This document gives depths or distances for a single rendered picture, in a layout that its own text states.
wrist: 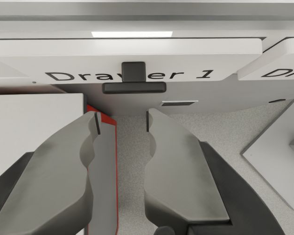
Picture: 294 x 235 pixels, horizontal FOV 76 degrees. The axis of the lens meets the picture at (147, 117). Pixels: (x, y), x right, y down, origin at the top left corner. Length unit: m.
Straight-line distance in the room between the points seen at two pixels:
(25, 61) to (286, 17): 0.26
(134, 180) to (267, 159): 0.79
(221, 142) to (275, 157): 0.31
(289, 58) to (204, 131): 0.94
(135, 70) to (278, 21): 0.14
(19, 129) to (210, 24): 0.36
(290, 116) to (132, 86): 1.28
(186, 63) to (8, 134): 0.34
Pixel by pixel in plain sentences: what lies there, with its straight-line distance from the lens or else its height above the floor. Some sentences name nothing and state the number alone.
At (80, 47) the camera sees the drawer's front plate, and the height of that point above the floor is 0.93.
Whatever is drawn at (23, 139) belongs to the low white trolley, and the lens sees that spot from 0.42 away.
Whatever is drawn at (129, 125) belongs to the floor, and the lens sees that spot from 1.12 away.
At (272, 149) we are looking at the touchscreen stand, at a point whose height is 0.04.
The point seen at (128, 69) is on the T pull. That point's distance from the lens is 0.22.
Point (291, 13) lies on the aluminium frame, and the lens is 0.22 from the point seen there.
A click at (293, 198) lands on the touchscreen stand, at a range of 1.47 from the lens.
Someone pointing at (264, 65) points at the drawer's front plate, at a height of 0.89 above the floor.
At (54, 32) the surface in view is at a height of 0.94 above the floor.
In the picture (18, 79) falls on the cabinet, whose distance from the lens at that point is 0.41.
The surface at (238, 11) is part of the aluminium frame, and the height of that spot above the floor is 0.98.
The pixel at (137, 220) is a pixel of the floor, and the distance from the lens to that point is 1.23.
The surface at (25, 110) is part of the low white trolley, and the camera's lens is 0.42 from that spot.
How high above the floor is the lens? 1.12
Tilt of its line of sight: 84 degrees down
